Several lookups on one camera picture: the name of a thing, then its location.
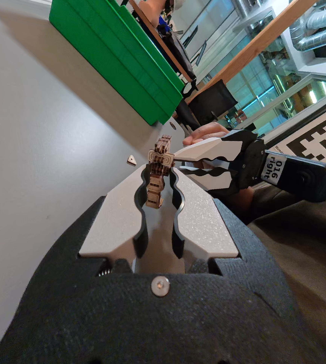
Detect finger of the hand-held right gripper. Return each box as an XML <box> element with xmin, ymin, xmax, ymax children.
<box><xmin>174</xmin><ymin>130</ymin><xmax>256</xmax><ymax>164</ymax></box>
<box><xmin>179</xmin><ymin>166</ymin><xmax>238</xmax><ymax>191</ymax></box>

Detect green plastic bin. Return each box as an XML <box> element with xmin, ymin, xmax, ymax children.
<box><xmin>49</xmin><ymin>0</ymin><xmax>184</xmax><ymax>126</ymax></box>

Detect background table with bag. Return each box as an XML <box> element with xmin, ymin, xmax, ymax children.
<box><xmin>129</xmin><ymin>0</ymin><xmax>193</xmax><ymax>83</ymax></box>

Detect black bag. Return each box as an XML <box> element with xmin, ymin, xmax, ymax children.
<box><xmin>157</xmin><ymin>24</ymin><xmax>196</xmax><ymax>83</ymax></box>

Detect person's olive shirt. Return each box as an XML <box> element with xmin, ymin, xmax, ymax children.
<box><xmin>248</xmin><ymin>178</ymin><xmax>326</xmax><ymax>364</ymax></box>

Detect wooden puzzle model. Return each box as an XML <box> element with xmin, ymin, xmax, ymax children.
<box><xmin>145</xmin><ymin>134</ymin><xmax>175</xmax><ymax>210</ymax></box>

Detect slanted wooden beam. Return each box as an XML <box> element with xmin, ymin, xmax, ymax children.
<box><xmin>186</xmin><ymin>0</ymin><xmax>318</xmax><ymax>104</ymax></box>

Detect black office chair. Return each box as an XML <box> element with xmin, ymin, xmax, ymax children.
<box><xmin>188</xmin><ymin>79</ymin><xmax>238</xmax><ymax>127</ymax></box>

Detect silver ventilation ducts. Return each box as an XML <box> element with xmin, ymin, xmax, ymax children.
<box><xmin>289</xmin><ymin>0</ymin><xmax>326</xmax><ymax>57</ymax></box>

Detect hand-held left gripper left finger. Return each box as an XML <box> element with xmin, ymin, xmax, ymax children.
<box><xmin>78</xmin><ymin>163</ymin><xmax>150</xmax><ymax>259</ymax></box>

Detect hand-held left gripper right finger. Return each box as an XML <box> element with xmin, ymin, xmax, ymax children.
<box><xmin>170</xmin><ymin>167</ymin><xmax>239</xmax><ymax>260</ymax></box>

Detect grey desk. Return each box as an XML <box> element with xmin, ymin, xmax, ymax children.
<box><xmin>0</xmin><ymin>6</ymin><xmax>186</xmax><ymax>359</ymax></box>

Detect person's right hand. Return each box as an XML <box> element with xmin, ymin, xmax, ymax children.
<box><xmin>182</xmin><ymin>122</ymin><xmax>254</xmax><ymax>225</ymax></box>

